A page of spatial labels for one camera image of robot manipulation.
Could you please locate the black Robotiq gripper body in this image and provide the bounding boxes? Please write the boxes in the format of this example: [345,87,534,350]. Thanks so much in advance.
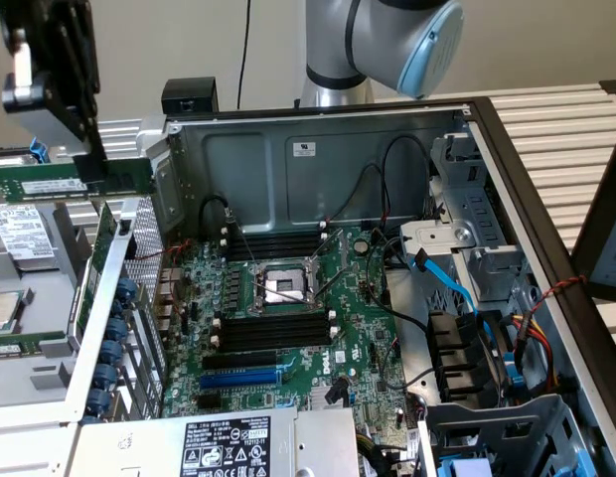
[32,0,101,98]

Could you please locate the green RAM stick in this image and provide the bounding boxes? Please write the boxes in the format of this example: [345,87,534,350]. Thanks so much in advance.
[0,331,70,358]
[0,158,156,203]

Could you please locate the black RAM slot bank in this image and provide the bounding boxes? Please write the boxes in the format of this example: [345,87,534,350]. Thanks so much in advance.
[221,221,332,262]
[211,310,339,355]

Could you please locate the blue disk carrier clip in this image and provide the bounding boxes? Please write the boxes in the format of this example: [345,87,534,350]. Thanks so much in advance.
[28,138,52,164]

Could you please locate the green graphics card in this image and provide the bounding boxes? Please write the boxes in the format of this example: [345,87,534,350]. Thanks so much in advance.
[74,198,119,349]

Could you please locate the silver hard disk with label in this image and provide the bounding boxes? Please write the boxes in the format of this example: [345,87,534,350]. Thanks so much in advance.
[0,153,61,273]

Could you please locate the grey parts rack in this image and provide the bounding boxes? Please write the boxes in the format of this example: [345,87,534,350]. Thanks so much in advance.
[0,143,90,413]

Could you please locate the black box with port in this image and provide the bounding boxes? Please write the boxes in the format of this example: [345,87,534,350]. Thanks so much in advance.
[161,78,219,114]

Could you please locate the metal rear port block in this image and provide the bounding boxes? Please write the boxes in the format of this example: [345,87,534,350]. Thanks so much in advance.
[153,267,184,334]

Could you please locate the open grey PC case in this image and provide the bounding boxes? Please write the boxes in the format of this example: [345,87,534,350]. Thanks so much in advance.
[0,96,616,477]

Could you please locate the silver CPU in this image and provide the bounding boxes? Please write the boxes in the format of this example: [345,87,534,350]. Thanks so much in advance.
[0,287,35,335]

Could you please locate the white case label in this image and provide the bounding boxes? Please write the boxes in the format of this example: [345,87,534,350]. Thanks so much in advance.
[287,140,319,159]

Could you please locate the CPU socket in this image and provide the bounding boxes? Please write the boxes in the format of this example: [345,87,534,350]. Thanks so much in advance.
[247,257,329,314]

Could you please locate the thin metal locking lever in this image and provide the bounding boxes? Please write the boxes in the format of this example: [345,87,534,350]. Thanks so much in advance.
[251,278,315,304]

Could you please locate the long black expansion slot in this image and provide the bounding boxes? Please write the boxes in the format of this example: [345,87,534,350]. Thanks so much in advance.
[202,350,278,374]

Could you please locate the blue expansion slot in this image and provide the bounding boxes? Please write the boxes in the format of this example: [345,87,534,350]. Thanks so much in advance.
[198,367,282,393]

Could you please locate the grey power supply with label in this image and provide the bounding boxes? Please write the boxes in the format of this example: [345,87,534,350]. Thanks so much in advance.
[78,406,362,477]

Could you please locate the green Dell motherboard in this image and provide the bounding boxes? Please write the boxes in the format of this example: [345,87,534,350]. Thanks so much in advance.
[161,226,413,433]

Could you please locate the silver chipset heatsink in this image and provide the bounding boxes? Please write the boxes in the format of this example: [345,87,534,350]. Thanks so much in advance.
[309,386,342,412]

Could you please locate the grey metal disk bay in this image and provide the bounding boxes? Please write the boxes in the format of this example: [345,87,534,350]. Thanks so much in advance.
[399,132,533,309]

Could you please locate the black fan shroud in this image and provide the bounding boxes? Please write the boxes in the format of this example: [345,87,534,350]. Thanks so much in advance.
[426,310,513,404]

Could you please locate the grey drive cage with blue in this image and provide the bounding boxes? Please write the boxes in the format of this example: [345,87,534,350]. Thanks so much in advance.
[426,392,603,477]

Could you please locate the dark framed box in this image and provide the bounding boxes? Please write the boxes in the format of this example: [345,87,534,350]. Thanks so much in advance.
[570,113,616,302]

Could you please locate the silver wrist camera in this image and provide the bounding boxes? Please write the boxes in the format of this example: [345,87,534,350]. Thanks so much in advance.
[0,42,52,114]

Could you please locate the thin red black wire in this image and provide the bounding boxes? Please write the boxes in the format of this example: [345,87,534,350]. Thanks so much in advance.
[123,238,195,263]

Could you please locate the short black wire loop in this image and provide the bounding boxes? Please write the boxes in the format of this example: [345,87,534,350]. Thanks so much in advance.
[198,196,237,238]

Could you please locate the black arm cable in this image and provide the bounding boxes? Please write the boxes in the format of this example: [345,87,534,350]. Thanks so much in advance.
[236,0,253,110]

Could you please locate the metal socket cover frame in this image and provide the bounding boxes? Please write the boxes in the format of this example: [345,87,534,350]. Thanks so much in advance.
[312,228,350,299]

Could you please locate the low black wire loop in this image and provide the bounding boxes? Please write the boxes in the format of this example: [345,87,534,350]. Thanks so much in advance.
[327,163,386,224]

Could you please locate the tall black wire loop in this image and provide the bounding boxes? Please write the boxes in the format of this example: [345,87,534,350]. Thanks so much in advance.
[380,134,434,223]

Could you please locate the black wire across motherboard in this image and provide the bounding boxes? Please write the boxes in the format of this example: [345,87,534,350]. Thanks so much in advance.
[365,228,433,339]

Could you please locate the blue SATA wire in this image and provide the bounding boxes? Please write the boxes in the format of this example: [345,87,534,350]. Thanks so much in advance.
[409,247,493,324]

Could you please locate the yellow red wire bundle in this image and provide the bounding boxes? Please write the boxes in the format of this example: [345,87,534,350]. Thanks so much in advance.
[511,312,558,394]

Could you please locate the long red black twisted wire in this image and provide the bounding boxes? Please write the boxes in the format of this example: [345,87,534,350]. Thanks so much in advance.
[529,275,587,315]

